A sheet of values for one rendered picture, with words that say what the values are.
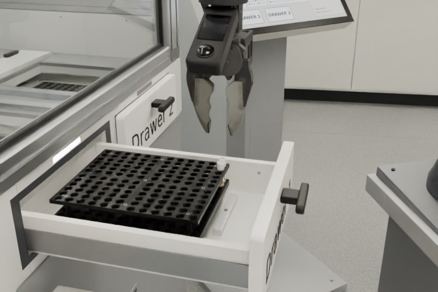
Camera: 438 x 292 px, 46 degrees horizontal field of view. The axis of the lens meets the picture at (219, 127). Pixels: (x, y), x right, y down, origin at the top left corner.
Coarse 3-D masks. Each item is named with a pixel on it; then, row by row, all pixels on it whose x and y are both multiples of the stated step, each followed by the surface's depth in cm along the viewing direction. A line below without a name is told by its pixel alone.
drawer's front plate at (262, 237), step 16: (288, 144) 84; (288, 160) 78; (272, 176) 74; (288, 176) 81; (272, 192) 69; (272, 208) 66; (256, 224) 62; (272, 224) 66; (256, 240) 60; (272, 240) 68; (256, 256) 61; (272, 256) 70; (256, 272) 61; (256, 288) 62
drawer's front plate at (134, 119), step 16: (160, 80) 116; (144, 96) 106; (160, 96) 113; (128, 112) 97; (144, 112) 104; (176, 112) 124; (128, 128) 98; (144, 128) 105; (160, 128) 115; (128, 144) 98; (144, 144) 106
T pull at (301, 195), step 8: (304, 184) 75; (288, 192) 73; (296, 192) 73; (304, 192) 72; (280, 200) 72; (288, 200) 72; (296, 200) 71; (304, 200) 71; (296, 208) 69; (304, 208) 70
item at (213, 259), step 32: (256, 160) 86; (32, 192) 76; (256, 192) 87; (32, 224) 70; (64, 224) 69; (96, 224) 68; (64, 256) 71; (96, 256) 69; (128, 256) 68; (160, 256) 66; (192, 256) 65; (224, 256) 64
